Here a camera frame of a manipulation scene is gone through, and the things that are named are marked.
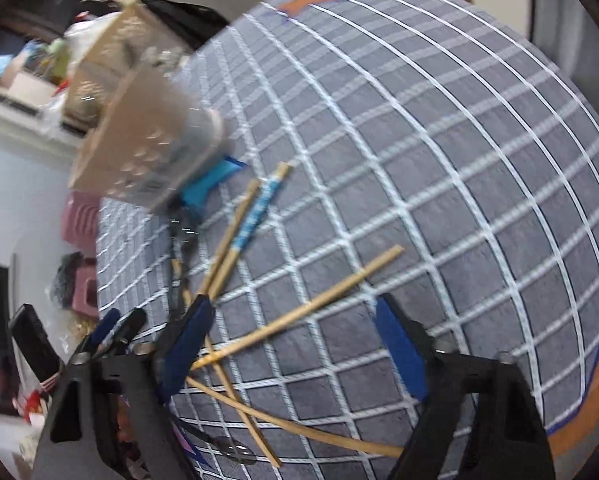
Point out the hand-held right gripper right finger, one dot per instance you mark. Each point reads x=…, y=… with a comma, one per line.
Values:
x=402, y=350

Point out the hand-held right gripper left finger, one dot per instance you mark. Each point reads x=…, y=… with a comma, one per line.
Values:
x=189, y=345

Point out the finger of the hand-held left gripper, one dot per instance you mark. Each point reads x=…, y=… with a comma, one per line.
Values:
x=132, y=325
x=104, y=327

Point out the blue patterned chopstick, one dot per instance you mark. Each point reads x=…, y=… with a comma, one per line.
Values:
x=257, y=207

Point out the beige utensil holder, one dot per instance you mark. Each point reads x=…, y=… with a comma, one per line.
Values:
x=144, y=150

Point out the dark mesh bag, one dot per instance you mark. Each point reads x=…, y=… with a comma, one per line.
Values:
x=69, y=272

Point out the grey checked star tablecloth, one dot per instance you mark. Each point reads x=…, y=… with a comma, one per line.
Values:
x=429, y=160

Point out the beige perforated basket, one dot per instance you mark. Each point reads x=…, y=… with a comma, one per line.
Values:
x=109, y=50

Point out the black plastic bag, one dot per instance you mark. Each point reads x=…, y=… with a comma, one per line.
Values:
x=189, y=20

